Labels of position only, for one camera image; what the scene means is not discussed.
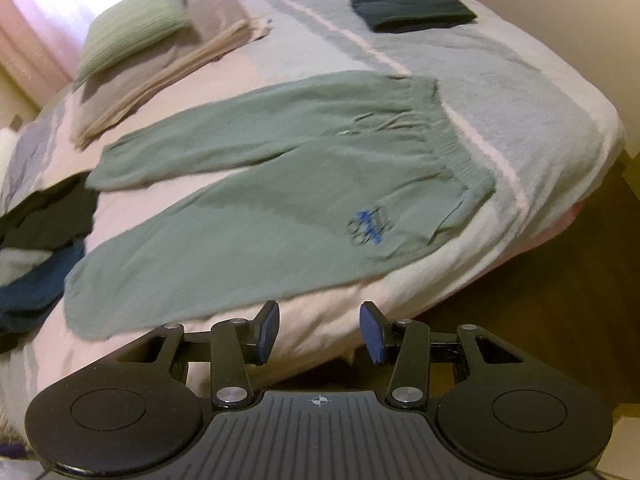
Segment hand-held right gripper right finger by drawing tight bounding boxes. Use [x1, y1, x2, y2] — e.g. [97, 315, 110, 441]
[360, 301, 526, 407]

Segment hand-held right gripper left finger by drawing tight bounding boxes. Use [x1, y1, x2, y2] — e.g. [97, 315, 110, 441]
[116, 300, 281, 408]

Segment grey sweatpants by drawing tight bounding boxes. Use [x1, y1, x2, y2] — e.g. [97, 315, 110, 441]
[64, 71, 497, 341]

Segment black pants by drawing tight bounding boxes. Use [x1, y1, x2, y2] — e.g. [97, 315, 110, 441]
[350, 0, 477, 35]

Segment pink bed sheet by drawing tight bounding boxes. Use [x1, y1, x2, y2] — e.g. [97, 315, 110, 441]
[545, 200, 586, 233]

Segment blue jeans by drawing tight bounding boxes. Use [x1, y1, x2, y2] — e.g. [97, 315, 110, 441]
[0, 240, 87, 336]

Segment black garment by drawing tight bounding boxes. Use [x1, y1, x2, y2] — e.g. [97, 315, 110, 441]
[0, 172, 98, 251]

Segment light grey garment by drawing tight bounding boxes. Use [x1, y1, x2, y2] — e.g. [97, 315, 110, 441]
[0, 247, 56, 288]

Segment bed with pink-grey cover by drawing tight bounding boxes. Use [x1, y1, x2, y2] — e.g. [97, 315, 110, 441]
[0, 0, 626, 461]

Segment folded pink blanket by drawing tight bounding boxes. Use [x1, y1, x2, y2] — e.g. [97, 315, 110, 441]
[70, 0, 275, 151]

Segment grey-green checked pillow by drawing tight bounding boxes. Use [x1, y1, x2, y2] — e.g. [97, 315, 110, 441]
[74, 0, 193, 88]

